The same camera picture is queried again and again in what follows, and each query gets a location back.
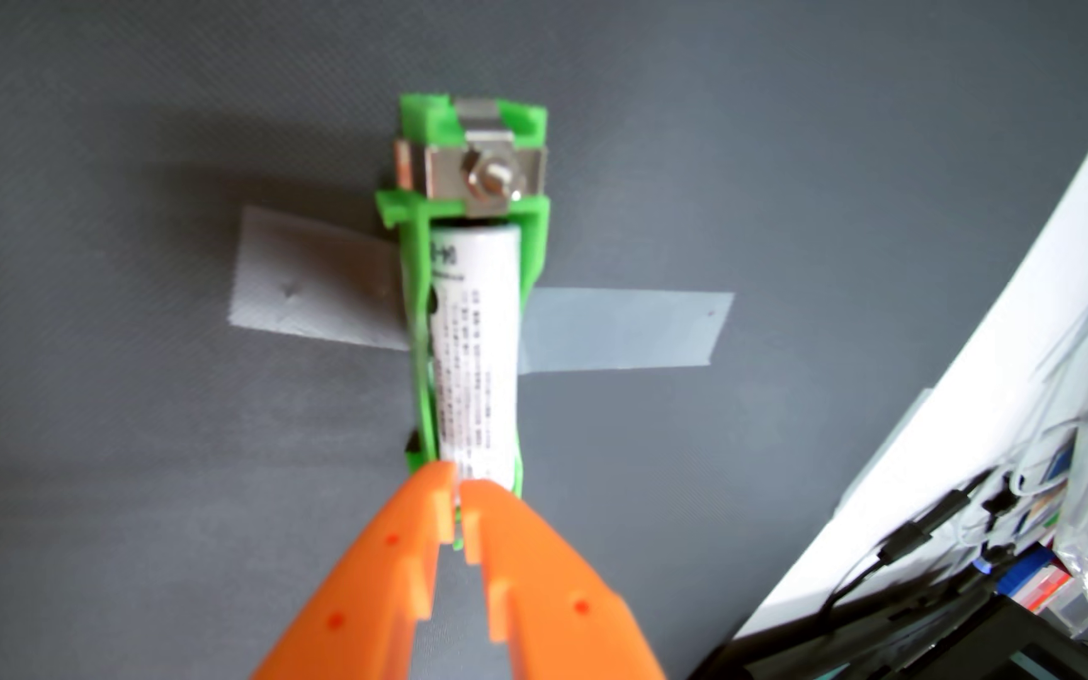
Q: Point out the white cylindrical battery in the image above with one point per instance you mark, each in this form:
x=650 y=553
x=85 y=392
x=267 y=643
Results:
x=473 y=359

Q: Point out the green battery holder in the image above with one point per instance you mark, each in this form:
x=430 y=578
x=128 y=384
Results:
x=431 y=118

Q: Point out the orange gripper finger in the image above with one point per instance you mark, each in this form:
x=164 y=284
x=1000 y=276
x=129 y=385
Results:
x=563 y=604
x=374 y=595

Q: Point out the grey tape strip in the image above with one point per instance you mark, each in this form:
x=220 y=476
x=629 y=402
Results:
x=619 y=326

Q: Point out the dark grey mat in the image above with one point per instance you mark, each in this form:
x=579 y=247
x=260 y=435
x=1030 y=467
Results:
x=128 y=425

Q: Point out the black Dell laptop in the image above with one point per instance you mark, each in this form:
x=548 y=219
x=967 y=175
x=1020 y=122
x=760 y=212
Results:
x=978 y=652

